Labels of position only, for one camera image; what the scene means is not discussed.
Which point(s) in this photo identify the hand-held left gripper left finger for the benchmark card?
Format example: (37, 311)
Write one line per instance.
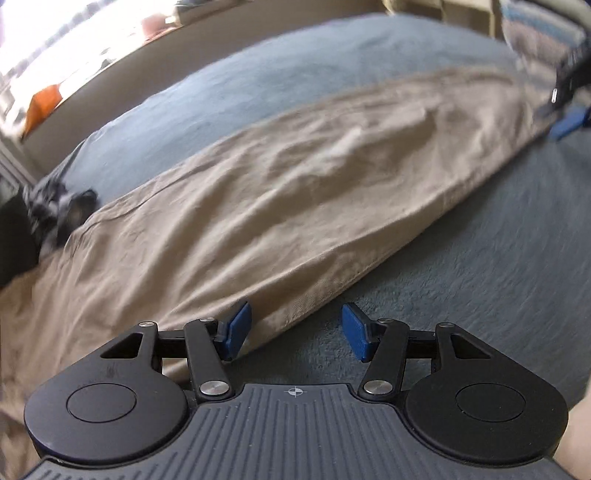
(240, 325)

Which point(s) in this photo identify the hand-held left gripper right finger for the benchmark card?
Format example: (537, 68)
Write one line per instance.
(353, 330)

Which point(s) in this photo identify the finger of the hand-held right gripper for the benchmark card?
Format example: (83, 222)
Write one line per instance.
(570, 122)

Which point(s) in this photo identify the beige pants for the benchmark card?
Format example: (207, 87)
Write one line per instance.
(277, 194)

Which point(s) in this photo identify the striped cloth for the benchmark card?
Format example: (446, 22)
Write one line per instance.
(540, 27)

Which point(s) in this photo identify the grey-blue fleece blanket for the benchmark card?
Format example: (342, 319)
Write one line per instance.
(461, 277)

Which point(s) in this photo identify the plaid shorts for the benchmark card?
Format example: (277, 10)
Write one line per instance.
(55, 207)

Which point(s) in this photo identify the black cloth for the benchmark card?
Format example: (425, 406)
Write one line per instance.
(14, 240)

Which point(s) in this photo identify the orange box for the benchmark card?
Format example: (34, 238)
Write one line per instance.
(44, 104)

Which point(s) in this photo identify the pink pot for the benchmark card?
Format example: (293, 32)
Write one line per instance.
(154, 27)

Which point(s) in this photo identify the bright window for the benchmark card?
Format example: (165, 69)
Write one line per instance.
(46, 46)

